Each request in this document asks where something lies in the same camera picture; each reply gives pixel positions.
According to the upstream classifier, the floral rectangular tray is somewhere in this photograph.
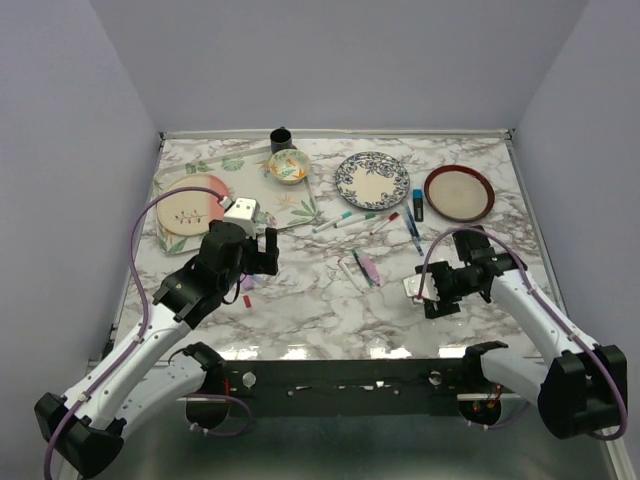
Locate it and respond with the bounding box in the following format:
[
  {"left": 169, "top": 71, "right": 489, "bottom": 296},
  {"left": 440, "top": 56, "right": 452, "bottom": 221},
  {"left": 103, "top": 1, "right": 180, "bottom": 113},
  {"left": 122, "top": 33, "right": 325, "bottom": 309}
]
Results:
[{"left": 153, "top": 147, "right": 317, "bottom": 255}]

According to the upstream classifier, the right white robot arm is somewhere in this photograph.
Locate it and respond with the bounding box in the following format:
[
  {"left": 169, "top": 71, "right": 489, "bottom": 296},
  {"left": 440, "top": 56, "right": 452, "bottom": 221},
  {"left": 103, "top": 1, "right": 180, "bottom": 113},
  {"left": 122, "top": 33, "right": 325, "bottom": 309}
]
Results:
[{"left": 403, "top": 226, "right": 628, "bottom": 441}]

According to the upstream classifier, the black cup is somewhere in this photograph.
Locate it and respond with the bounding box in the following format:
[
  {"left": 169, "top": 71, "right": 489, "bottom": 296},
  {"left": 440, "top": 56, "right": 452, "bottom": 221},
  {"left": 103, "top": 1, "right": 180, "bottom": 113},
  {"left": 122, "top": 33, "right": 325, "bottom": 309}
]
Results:
[{"left": 269, "top": 127, "right": 293, "bottom": 154}]

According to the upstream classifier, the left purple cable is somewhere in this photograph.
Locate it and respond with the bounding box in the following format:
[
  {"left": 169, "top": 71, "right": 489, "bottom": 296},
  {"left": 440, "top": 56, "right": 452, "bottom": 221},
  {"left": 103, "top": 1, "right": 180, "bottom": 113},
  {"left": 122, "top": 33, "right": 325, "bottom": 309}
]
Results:
[{"left": 43, "top": 187, "right": 231, "bottom": 480}]

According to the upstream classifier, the pink cream round plate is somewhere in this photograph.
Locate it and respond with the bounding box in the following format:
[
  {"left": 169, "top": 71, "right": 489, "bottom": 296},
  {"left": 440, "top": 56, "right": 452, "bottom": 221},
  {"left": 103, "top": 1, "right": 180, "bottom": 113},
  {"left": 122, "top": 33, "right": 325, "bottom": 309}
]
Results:
[{"left": 157, "top": 173, "right": 230, "bottom": 237}]

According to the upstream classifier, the floral yellow bowl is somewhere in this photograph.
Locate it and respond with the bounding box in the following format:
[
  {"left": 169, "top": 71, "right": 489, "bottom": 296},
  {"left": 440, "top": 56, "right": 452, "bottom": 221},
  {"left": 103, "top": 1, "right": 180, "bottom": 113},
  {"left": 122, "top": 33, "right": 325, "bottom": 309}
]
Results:
[{"left": 267, "top": 148, "right": 311, "bottom": 185}]

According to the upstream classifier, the red rimmed brown plate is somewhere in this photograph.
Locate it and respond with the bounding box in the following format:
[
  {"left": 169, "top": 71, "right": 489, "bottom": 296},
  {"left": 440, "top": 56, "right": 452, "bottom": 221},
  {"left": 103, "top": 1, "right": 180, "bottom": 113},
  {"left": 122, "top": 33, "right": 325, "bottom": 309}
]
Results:
[{"left": 423, "top": 165, "right": 495, "bottom": 223}]

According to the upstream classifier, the blue black highlighter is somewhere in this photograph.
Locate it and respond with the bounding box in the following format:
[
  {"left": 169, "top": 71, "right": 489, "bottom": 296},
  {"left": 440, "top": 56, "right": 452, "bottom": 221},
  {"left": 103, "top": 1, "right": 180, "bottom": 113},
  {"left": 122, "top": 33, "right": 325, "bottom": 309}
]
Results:
[{"left": 412, "top": 189, "right": 424, "bottom": 222}]

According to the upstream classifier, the blue floral plate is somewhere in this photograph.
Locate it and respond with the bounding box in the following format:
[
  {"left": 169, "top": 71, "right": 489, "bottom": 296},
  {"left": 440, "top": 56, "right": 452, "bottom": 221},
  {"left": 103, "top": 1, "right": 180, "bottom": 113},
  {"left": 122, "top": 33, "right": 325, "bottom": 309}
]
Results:
[{"left": 334, "top": 151, "right": 411, "bottom": 211}]

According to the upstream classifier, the black mounting base bar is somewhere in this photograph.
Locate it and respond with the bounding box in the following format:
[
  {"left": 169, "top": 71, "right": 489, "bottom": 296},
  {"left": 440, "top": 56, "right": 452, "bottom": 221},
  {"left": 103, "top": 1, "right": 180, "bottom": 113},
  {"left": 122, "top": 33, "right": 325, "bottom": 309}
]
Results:
[{"left": 195, "top": 359, "right": 496, "bottom": 417}]

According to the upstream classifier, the green capped white marker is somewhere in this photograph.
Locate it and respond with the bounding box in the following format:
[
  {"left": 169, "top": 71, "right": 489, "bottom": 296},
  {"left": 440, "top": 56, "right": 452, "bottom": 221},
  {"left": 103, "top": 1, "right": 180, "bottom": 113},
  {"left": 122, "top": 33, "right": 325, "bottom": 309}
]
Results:
[{"left": 335, "top": 212, "right": 376, "bottom": 228}]

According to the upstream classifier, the teal capped white marker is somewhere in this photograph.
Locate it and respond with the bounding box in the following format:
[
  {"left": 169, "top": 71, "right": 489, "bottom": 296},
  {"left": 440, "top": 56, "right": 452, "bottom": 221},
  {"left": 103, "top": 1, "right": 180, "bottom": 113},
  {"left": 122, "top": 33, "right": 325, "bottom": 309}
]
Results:
[{"left": 311, "top": 211, "right": 353, "bottom": 234}]

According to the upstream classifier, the purple translucent highlighter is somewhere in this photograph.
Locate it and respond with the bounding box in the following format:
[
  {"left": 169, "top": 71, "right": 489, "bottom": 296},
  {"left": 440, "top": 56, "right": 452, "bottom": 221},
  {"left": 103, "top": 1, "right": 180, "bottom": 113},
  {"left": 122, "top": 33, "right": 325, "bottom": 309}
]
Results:
[{"left": 360, "top": 256, "right": 381, "bottom": 286}]

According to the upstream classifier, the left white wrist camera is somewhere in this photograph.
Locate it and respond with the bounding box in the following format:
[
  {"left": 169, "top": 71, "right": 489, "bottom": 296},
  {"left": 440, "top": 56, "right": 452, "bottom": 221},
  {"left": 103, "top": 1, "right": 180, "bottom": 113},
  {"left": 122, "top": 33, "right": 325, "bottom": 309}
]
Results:
[{"left": 222, "top": 197, "right": 260, "bottom": 238}]

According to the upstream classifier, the dark green pen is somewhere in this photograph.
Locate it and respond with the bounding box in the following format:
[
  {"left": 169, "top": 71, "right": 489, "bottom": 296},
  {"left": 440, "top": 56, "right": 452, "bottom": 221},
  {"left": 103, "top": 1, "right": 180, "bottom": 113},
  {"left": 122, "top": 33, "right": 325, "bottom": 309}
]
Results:
[{"left": 351, "top": 249, "right": 374, "bottom": 288}]

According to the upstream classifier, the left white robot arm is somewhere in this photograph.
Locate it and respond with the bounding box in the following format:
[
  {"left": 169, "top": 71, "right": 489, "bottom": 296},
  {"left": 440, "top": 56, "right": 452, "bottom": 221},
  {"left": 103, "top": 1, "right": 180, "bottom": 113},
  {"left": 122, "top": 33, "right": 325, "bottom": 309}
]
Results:
[{"left": 34, "top": 220, "right": 279, "bottom": 479}]

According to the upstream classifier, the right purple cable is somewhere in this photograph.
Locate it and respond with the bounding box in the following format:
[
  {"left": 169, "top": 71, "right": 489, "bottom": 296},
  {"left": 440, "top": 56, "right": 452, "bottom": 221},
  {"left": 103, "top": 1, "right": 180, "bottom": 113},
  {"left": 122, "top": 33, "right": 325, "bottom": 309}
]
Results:
[{"left": 419, "top": 227, "right": 629, "bottom": 441}]

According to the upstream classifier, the purple cable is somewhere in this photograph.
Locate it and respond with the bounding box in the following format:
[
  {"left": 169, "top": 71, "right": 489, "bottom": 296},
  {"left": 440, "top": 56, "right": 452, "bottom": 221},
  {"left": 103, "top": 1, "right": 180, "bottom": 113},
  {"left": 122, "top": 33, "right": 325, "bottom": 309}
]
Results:
[
  {"left": 419, "top": 227, "right": 629, "bottom": 441},
  {"left": 43, "top": 187, "right": 231, "bottom": 480}
]

